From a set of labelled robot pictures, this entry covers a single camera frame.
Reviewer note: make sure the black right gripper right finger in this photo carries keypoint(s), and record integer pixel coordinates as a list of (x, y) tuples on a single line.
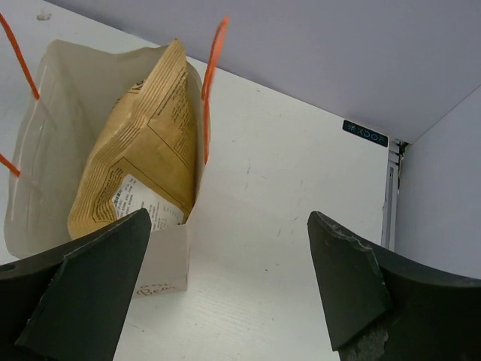
[(379, 305)]

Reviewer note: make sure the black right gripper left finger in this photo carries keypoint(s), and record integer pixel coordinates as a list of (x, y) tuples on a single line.
[(70, 302)]

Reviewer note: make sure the tan chips bag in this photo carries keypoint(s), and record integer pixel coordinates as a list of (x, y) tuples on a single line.
[(146, 156)]

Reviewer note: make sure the right blue table label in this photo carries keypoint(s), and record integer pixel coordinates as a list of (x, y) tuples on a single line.
[(365, 133)]

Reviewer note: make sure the beige paper bag orange handles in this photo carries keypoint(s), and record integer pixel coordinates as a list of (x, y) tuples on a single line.
[(74, 91)]

